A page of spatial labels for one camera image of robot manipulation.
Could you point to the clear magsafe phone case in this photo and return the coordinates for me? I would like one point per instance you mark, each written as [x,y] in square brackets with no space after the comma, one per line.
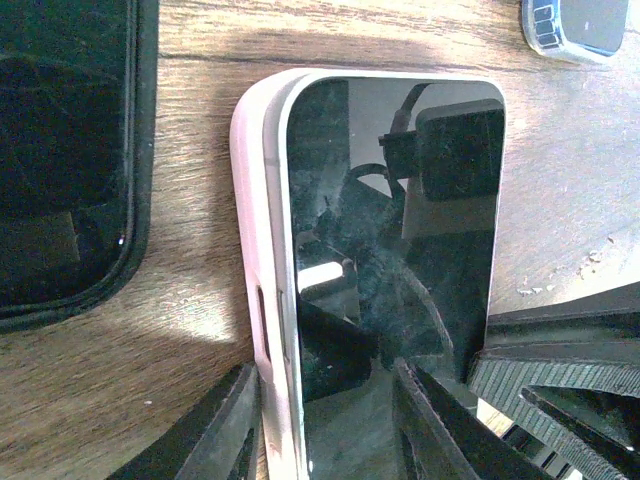
[541,28]

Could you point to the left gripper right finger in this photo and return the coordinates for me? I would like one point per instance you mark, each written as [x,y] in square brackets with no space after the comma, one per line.
[437,438]

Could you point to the white silver smartphone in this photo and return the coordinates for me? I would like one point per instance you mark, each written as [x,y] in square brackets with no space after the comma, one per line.
[385,190]

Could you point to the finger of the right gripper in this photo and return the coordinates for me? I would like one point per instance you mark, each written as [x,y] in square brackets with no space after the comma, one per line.
[568,374]

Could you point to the blue smartphone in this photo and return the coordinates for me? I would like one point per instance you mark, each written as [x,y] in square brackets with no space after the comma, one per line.
[594,25]

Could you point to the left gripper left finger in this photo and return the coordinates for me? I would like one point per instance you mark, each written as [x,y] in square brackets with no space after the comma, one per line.
[217,439]

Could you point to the pink phone case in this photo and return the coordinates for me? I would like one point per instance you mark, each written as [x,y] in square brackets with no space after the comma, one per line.
[250,128]

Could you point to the black phone case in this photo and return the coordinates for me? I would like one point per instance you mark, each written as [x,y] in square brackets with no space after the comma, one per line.
[78,107]

